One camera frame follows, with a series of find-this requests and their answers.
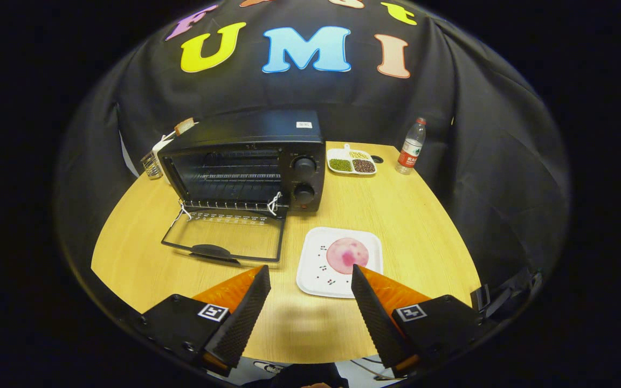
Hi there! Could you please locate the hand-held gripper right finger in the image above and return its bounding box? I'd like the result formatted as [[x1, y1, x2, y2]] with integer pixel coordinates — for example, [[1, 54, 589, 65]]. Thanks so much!
[[350, 264, 486, 378]]

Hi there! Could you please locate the black toaster oven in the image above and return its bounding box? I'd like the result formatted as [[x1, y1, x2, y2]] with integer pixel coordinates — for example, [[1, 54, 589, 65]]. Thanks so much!
[[157, 109, 327, 266]]

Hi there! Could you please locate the round pink meat slice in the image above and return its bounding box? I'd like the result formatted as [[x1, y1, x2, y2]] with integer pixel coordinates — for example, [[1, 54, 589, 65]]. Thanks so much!
[[326, 238, 370, 275]]

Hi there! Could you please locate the black backdrop cloth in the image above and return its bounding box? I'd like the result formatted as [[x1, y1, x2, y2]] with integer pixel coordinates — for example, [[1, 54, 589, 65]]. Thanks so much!
[[54, 0, 572, 302]]

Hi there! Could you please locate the clear water bottle red label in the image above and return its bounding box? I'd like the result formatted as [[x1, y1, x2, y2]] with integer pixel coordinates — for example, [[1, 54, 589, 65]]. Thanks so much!
[[395, 117, 427, 175]]

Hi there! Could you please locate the white divided bean dish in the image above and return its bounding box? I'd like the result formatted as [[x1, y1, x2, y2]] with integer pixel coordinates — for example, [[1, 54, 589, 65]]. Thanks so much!
[[326, 143, 378, 176]]

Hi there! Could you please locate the black table clamp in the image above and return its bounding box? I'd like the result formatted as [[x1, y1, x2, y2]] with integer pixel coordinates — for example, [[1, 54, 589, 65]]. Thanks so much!
[[470, 267, 544, 324]]

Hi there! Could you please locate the white pop-up toaster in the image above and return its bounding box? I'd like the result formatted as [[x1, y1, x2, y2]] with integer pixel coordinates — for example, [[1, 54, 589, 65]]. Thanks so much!
[[151, 129, 182, 184]]

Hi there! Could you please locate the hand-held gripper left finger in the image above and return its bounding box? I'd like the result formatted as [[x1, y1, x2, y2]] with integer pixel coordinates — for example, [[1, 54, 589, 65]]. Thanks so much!
[[138, 264, 272, 378]]

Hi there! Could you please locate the wire mesh pen holder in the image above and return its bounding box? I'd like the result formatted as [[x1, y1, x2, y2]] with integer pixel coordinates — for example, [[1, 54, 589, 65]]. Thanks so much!
[[140, 151, 165, 180]]

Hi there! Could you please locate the white square plate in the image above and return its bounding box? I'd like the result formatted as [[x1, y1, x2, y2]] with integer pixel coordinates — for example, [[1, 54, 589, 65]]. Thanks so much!
[[295, 226, 384, 299]]

